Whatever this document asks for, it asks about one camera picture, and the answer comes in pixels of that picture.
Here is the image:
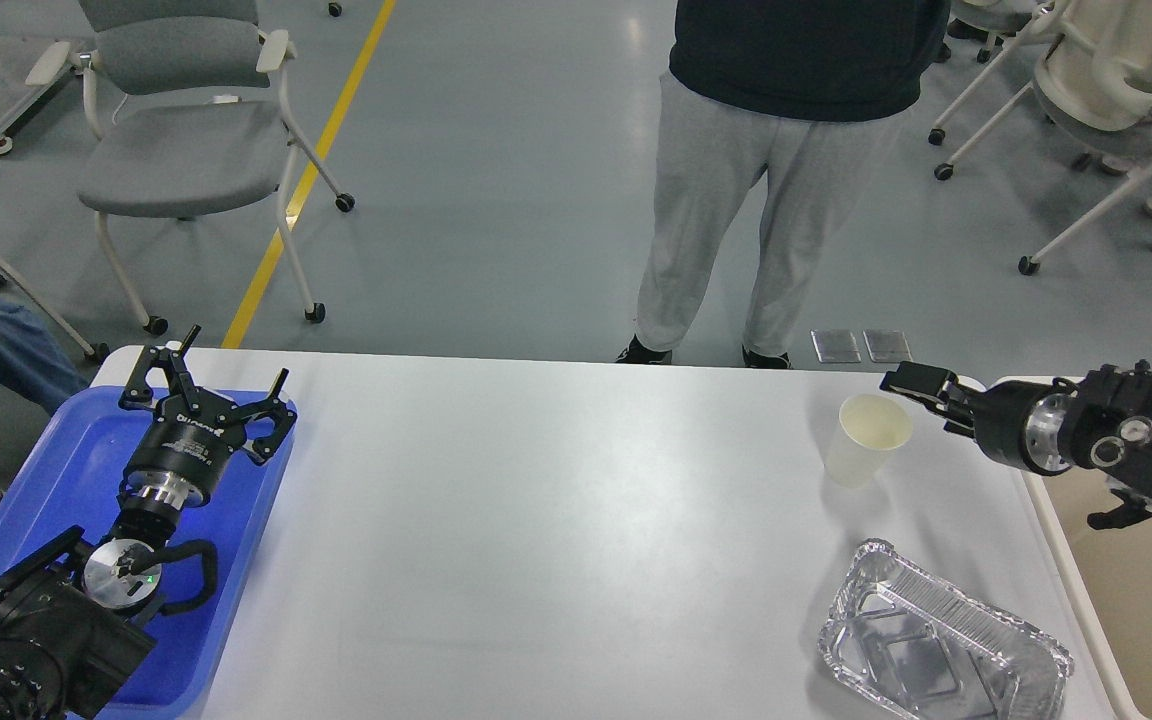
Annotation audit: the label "metal floor plate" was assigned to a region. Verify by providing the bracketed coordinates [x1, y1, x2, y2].
[863, 329, 914, 364]
[812, 329, 861, 364]

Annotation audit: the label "blue plastic tray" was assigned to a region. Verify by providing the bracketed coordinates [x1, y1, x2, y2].
[0, 386, 294, 719]

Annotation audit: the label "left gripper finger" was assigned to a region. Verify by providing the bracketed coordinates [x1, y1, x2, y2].
[226, 367, 300, 467]
[118, 325, 205, 415]

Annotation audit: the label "white paper cup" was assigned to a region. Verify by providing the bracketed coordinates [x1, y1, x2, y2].
[824, 395, 914, 488]

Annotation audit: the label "standing person grey trousers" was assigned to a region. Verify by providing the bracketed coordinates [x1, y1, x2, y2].
[615, 0, 952, 370]

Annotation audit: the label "metal floor plate right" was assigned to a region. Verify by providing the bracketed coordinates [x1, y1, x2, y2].
[863, 329, 914, 364]

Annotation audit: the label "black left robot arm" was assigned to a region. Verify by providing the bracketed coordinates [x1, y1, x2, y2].
[0, 341, 298, 719]

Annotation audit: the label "metal floor plate left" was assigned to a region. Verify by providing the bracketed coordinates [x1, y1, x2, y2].
[812, 329, 861, 364]

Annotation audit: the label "beige plastic bin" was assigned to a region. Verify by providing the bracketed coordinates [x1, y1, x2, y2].
[986, 377, 1152, 720]

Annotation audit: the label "white office chair right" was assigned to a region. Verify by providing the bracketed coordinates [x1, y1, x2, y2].
[933, 1, 1152, 250]

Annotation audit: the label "grey office chair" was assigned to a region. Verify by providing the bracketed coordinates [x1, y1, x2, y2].
[77, 1, 355, 336]

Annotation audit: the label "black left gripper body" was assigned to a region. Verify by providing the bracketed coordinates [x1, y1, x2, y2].
[122, 395, 242, 507]

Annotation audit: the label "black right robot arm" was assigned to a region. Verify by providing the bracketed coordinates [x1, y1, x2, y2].
[879, 361, 1152, 530]

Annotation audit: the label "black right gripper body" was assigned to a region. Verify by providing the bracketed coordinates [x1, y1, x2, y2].
[967, 382, 1073, 477]

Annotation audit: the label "aluminium foil tray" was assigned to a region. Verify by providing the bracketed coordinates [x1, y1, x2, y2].
[817, 538, 1074, 719]

